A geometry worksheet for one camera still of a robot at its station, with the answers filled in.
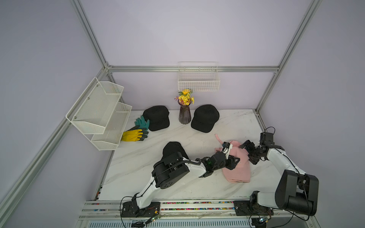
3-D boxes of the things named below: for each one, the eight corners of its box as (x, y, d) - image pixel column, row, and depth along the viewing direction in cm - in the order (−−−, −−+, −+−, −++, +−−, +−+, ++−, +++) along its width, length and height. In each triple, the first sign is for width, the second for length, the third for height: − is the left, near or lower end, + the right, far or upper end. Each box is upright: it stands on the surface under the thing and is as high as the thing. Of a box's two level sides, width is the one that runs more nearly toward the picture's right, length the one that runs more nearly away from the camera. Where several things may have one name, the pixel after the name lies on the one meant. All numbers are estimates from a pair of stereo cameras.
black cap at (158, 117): (142, 130, 109) (139, 125, 104) (147, 111, 123) (145, 105, 117) (168, 130, 109) (167, 125, 104) (170, 111, 123) (169, 105, 117)
